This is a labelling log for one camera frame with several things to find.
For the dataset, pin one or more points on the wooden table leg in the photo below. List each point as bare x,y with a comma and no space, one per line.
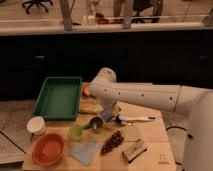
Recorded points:
128,6
65,11

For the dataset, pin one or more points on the metal measuring cup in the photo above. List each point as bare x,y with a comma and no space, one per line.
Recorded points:
95,124

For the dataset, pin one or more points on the orange bowl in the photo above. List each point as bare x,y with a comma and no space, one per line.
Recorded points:
48,149

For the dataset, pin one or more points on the green plastic cup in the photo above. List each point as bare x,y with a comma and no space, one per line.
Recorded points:
75,132

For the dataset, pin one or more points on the orange fruit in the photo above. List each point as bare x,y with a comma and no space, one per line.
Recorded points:
86,90

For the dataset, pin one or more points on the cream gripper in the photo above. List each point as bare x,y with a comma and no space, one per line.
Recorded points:
113,108

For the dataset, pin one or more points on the brown grape bunch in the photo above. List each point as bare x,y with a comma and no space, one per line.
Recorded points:
112,142

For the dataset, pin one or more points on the green plastic tray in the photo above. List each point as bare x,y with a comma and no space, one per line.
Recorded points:
59,98

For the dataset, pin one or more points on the blue cloth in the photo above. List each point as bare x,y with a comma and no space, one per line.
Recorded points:
85,153

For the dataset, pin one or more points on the white handled brush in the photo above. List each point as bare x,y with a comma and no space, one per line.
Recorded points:
129,121

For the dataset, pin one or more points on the blue sponge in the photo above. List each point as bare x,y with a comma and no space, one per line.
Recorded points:
106,115

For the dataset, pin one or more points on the white ceramic cup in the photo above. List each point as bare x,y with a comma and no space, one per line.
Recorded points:
36,125

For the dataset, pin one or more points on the wooden table leg right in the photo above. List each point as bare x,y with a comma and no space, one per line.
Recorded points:
128,6

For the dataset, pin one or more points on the black wooden-top box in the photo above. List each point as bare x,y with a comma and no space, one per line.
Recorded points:
134,150

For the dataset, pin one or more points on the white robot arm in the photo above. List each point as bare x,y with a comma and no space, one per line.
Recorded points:
194,102

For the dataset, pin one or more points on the yellow banana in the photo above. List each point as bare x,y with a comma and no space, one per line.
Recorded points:
89,105

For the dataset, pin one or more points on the wooden table leg left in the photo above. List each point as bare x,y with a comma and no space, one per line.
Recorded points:
65,11

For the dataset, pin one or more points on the black office chair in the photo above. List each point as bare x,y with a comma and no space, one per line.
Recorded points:
29,3

